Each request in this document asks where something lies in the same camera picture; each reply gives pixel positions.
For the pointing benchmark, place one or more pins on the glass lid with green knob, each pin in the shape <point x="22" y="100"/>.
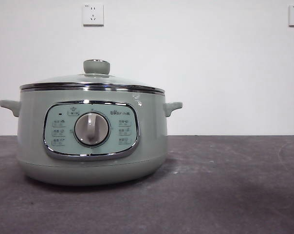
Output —
<point x="96" y="67"/>

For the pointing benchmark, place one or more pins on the pale green electric pot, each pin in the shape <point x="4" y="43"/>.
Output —
<point x="149" y="136"/>

